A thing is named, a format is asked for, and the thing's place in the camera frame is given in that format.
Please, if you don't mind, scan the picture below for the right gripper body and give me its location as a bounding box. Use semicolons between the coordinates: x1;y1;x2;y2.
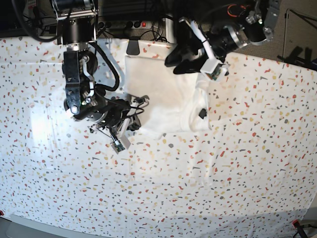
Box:
88;98;141;133

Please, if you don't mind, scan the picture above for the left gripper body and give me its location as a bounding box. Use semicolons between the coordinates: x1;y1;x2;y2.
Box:
199;24;238;62

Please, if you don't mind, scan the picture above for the white printed T-shirt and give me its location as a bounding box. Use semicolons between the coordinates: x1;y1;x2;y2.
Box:
124;56;210;139

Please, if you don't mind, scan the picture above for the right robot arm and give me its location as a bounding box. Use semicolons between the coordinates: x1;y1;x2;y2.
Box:
52;0;141;135

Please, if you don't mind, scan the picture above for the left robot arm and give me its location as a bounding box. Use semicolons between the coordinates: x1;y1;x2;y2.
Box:
164;0;281;80

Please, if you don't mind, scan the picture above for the black table clamp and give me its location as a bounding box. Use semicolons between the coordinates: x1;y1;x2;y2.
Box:
126;36;140;56

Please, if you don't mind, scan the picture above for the black metal stand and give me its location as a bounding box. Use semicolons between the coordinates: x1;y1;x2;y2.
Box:
277;8;317;70

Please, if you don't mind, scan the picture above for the white power strip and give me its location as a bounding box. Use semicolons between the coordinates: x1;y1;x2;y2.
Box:
97;20;154;30

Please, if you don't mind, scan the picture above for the terrazzo pattern table cloth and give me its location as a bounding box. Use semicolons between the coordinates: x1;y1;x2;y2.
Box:
0;37;317;238

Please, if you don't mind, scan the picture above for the red clamp right corner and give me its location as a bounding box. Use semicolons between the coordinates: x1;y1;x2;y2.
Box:
292;220;301;229

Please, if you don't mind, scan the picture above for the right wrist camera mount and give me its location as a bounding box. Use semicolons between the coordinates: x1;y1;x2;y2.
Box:
108;119;131;154

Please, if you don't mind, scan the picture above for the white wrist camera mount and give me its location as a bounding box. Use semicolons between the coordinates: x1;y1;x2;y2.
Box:
179;17;228;82

